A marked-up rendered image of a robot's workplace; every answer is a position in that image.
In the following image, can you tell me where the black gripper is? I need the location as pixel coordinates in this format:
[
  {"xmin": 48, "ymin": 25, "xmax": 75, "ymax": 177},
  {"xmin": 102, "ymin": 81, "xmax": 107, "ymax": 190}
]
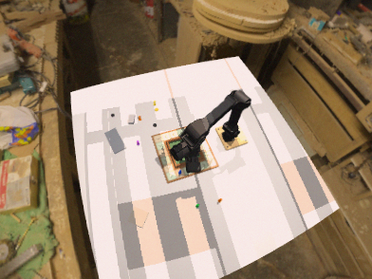
[{"xmin": 185, "ymin": 147, "xmax": 201, "ymax": 173}]

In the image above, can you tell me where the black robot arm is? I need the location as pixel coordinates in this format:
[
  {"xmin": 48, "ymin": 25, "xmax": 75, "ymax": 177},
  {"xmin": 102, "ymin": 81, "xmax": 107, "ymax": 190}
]
[{"xmin": 170, "ymin": 89, "xmax": 252, "ymax": 161}]

